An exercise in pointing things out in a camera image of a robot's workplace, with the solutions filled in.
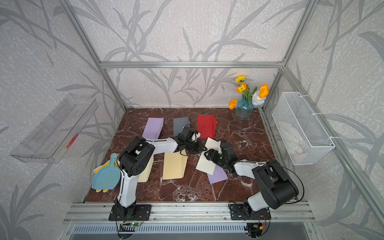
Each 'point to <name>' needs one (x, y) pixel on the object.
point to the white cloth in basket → (300, 150)
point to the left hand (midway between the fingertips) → (207, 150)
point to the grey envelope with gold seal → (178, 124)
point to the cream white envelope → (204, 164)
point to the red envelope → (206, 125)
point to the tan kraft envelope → (174, 164)
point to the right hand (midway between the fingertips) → (207, 156)
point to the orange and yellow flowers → (257, 97)
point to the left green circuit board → (134, 224)
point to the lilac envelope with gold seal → (153, 128)
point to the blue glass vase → (244, 108)
